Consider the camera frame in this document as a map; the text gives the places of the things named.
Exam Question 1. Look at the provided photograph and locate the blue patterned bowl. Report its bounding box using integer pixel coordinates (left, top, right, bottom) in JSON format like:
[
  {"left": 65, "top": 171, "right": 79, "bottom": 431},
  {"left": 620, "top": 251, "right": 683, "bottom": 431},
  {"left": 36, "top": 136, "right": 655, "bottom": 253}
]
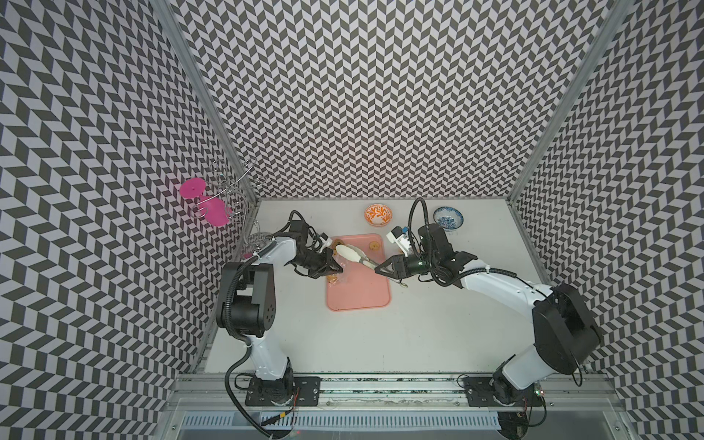
[{"left": 433, "top": 206, "right": 464, "bottom": 231}]

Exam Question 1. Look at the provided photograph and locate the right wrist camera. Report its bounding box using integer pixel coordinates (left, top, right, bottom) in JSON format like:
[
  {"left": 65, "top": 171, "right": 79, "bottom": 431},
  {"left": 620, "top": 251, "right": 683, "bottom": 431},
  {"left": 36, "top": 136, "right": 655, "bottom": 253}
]
[{"left": 386, "top": 227, "right": 414, "bottom": 257}]

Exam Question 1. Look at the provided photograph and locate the orange patterned bowl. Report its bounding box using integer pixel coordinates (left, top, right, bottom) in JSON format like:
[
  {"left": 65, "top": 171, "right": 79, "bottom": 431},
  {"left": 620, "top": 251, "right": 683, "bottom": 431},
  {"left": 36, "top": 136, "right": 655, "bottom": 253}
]
[{"left": 364, "top": 203, "right": 393, "bottom": 227}]

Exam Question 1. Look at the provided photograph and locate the pink plastic tray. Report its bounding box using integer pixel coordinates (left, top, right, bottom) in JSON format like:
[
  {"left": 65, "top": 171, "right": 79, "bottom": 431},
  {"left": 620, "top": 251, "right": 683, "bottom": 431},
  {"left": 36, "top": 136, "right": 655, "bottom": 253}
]
[{"left": 326, "top": 234, "right": 392, "bottom": 312}]

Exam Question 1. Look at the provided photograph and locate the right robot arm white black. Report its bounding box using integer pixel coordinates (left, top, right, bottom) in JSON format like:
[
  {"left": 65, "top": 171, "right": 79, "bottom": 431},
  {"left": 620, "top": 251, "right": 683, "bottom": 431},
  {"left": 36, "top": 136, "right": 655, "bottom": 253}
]
[{"left": 374, "top": 214, "right": 603, "bottom": 406}]

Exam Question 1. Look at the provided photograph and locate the clear bag with pink contents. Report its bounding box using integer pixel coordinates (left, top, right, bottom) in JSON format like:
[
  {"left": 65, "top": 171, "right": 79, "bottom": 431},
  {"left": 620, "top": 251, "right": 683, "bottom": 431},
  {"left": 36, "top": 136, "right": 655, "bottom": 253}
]
[{"left": 326, "top": 253, "right": 351, "bottom": 286}]

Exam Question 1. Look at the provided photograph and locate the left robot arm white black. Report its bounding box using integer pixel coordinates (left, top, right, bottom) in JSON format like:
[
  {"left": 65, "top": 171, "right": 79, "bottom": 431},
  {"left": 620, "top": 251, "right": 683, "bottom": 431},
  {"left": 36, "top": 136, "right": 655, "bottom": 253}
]
[{"left": 216, "top": 210, "right": 343, "bottom": 406}]

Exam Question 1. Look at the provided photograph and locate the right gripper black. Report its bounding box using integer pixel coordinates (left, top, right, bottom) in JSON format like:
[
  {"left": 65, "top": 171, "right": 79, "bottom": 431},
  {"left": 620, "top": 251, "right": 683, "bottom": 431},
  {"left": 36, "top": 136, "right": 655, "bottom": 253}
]
[{"left": 374, "top": 252, "right": 437, "bottom": 281}]

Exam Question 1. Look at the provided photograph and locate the pink stemmed glass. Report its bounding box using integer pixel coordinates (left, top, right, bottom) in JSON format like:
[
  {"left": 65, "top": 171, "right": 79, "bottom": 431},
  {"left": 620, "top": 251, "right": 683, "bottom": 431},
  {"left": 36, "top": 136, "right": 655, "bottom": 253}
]
[{"left": 178, "top": 178, "right": 231, "bottom": 227}]

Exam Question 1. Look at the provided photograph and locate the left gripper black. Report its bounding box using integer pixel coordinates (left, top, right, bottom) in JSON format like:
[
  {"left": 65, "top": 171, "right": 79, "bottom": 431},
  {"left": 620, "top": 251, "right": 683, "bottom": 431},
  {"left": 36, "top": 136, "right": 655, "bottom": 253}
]
[{"left": 290, "top": 246, "right": 344, "bottom": 279}]

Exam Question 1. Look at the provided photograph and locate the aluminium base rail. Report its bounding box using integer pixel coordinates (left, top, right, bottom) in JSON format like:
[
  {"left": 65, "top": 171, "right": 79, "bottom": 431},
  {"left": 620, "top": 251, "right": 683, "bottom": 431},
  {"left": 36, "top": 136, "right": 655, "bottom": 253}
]
[{"left": 158, "top": 372, "right": 634, "bottom": 440}]

